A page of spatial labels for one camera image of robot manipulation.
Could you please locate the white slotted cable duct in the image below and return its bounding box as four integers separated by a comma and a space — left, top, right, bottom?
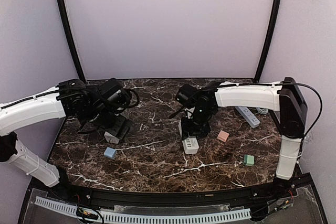
35, 196, 251, 223

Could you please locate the black front rail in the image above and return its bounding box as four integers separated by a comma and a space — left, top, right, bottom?
28, 175, 313, 210

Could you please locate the left black frame post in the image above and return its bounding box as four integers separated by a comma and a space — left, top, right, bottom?
57, 0, 87, 82

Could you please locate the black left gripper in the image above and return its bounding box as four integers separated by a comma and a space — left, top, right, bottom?
85, 105, 132, 140

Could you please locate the white cube socket adapter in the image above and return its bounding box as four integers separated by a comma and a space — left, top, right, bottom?
104, 132, 120, 144

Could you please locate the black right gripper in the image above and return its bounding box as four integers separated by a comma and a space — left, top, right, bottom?
181, 107, 213, 141

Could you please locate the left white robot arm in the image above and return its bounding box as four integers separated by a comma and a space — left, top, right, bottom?
1, 78, 140, 201

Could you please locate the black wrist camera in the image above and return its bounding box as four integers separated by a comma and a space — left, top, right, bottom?
99, 78, 132, 111
175, 84, 197, 109

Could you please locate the green plug charger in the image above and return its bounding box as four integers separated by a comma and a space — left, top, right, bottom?
243, 154, 255, 166

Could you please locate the right black frame post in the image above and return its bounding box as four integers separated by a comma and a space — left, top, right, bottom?
254, 0, 281, 82

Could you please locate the white power strip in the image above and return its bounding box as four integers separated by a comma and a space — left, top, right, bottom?
178, 120, 199, 155

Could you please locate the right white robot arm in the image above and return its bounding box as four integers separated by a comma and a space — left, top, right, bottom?
170, 77, 321, 200

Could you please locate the small circuit board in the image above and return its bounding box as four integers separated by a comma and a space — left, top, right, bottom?
76, 207, 99, 220

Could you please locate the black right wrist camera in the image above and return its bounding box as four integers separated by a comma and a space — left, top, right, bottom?
175, 84, 197, 109

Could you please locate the pink plug charger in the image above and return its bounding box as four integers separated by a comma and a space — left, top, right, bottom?
217, 130, 229, 142

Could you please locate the grey blue power strip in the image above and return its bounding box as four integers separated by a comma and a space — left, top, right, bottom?
235, 106, 260, 129

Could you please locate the blue plug charger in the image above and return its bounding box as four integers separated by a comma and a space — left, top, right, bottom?
103, 147, 116, 159

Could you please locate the black frame post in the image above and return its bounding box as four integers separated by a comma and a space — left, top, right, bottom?
254, 0, 281, 82
57, 0, 87, 82

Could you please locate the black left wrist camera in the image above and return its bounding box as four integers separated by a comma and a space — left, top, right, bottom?
99, 78, 132, 111

